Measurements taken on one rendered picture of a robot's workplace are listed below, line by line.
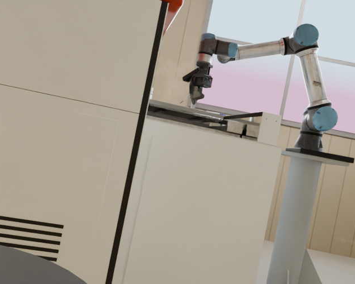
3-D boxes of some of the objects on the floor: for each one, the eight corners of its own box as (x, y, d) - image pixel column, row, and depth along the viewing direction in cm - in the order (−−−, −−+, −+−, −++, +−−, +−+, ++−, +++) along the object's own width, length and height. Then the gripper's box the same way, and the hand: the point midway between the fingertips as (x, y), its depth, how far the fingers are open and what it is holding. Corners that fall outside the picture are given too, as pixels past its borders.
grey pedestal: (327, 301, 220) (354, 166, 220) (363, 340, 176) (396, 171, 176) (243, 284, 221) (270, 149, 221) (258, 318, 177) (291, 150, 177)
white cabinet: (100, 319, 147) (141, 118, 148) (102, 245, 242) (127, 123, 242) (249, 334, 160) (285, 148, 160) (195, 258, 254) (218, 141, 255)
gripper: (205, 61, 182) (197, 103, 182) (216, 66, 189) (208, 107, 189) (192, 61, 188) (184, 102, 188) (203, 66, 195) (195, 106, 195)
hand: (192, 102), depth 190 cm, fingers closed
